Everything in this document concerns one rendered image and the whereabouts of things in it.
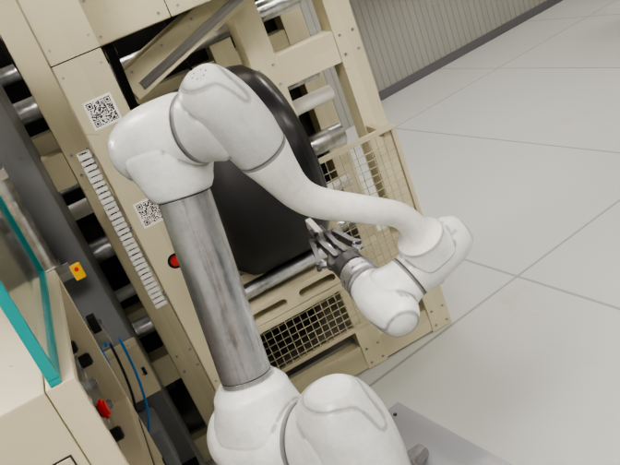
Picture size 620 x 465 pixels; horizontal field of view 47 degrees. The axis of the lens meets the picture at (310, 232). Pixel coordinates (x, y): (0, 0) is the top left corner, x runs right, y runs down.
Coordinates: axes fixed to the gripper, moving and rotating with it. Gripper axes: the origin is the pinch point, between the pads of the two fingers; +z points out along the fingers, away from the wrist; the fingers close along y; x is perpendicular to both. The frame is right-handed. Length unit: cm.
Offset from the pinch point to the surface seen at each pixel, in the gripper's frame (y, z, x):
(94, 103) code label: 33, 41, -36
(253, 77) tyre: -6.5, 34.7, -27.4
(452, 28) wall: -318, 413, 194
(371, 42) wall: -227, 404, 168
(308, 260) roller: -0.8, 17.0, 23.0
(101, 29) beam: 22, 69, -43
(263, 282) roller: 13.7, 17.2, 22.6
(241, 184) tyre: 10.7, 13.9, -12.6
